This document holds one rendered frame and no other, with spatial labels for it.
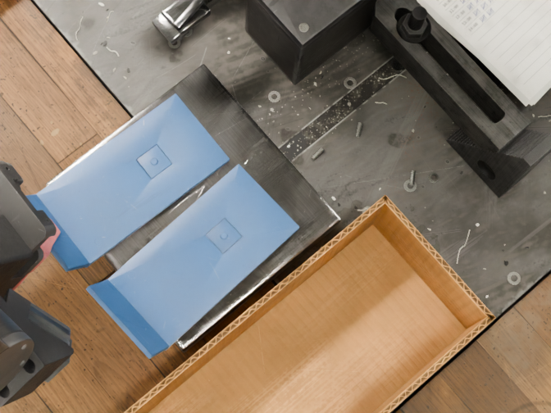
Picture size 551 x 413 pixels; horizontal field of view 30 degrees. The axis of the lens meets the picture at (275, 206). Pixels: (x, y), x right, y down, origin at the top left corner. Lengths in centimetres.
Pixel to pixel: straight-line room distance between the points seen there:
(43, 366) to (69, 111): 28
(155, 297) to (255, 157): 14
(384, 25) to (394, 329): 24
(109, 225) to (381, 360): 23
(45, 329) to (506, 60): 42
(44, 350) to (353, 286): 27
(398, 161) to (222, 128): 15
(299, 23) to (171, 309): 24
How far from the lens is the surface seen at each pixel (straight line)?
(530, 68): 85
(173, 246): 79
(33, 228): 69
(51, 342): 66
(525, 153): 78
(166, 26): 79
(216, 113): 83
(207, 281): 79
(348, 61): 87
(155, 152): 81
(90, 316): 81
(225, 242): 79
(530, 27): 86
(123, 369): 81
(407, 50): 80
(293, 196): 81
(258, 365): 80
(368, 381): 80
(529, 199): 86
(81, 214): 81
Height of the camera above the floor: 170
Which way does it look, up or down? 75 degrees down
